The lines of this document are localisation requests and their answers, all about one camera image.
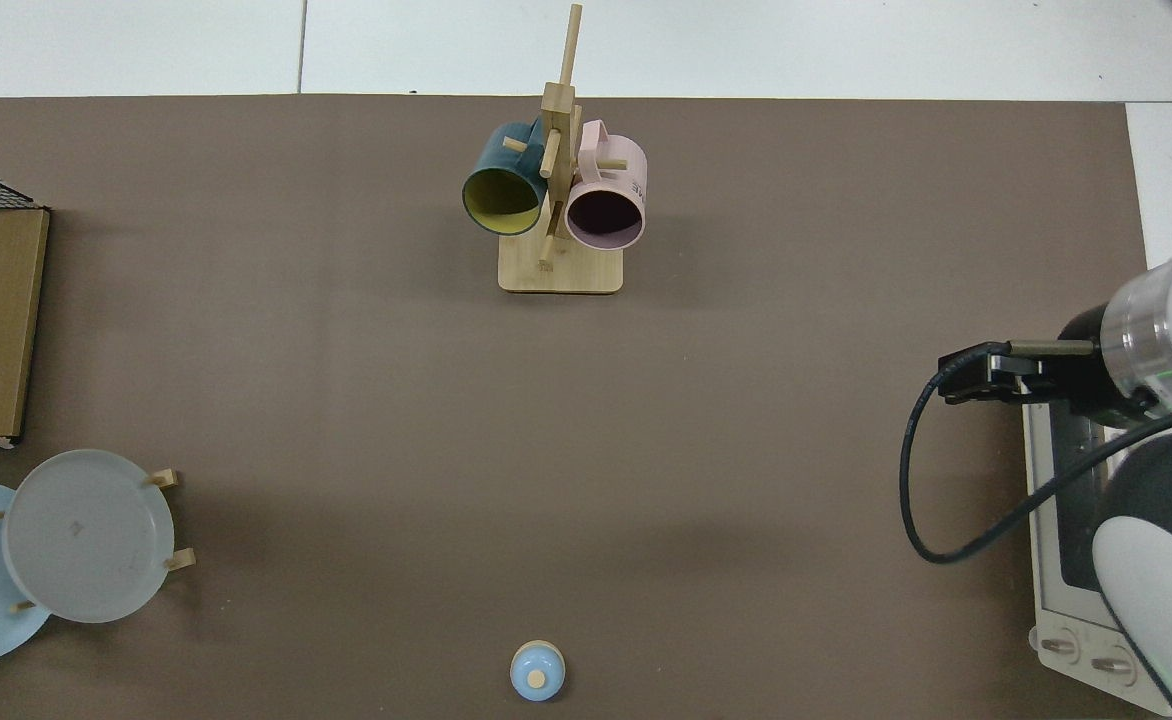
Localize pale toaster oven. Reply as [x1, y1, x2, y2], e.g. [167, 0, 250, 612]
[1021, 400, 1172, 719]

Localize pink mug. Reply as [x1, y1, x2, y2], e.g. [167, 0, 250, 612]
[564, 119, 648, 251]

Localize wooden mug stand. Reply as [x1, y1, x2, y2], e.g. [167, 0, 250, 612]
[498, 3, 625, 295]

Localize teal mug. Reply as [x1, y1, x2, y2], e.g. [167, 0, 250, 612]
[461, 120, 550, 237]

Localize small blue round bell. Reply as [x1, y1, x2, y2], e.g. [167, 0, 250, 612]
[509, 640, 567, 703]

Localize brown table cloth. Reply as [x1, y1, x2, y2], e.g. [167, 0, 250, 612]
[0, 95, 1150, 720]

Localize wooden plate rack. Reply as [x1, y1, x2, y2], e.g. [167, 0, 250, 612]
[0, 468, 197, 613]

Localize grey plate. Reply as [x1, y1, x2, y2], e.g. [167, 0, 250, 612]
[1, 449, 176, 625]

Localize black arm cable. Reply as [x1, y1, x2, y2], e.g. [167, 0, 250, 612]
[898, 375, 1172, 564]

